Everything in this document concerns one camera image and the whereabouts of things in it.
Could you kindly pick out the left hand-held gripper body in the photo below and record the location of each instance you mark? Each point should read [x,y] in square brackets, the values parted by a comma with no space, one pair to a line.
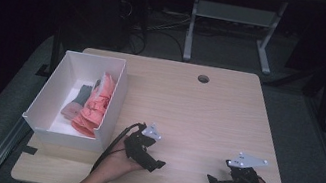
[135,149]

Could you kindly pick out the grey and mauve glove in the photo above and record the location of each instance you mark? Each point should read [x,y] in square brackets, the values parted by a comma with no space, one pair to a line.
[71,111]

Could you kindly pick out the white storage box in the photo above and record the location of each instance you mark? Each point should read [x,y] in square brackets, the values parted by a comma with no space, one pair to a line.
[60,87]

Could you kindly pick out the person's left hand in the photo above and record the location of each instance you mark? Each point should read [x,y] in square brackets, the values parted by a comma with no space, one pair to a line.
[115,166]

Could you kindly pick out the black tape strip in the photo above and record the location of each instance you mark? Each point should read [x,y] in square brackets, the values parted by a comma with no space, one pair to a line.
[29,150]

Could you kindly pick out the grey metal stand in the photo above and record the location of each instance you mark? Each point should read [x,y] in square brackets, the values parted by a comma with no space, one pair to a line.
[235,13]

